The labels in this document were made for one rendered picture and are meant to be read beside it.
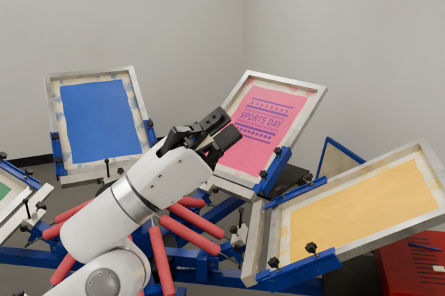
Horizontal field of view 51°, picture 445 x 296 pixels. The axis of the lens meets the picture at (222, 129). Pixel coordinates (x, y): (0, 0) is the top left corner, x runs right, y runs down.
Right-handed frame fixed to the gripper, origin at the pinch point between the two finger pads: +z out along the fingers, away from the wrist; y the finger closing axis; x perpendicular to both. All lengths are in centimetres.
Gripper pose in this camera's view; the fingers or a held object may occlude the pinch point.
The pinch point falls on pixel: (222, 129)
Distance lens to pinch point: 71.1
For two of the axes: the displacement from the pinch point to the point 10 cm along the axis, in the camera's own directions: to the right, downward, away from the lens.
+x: -5.2, -6.4, 5.7
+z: 7.8, -6.2, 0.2
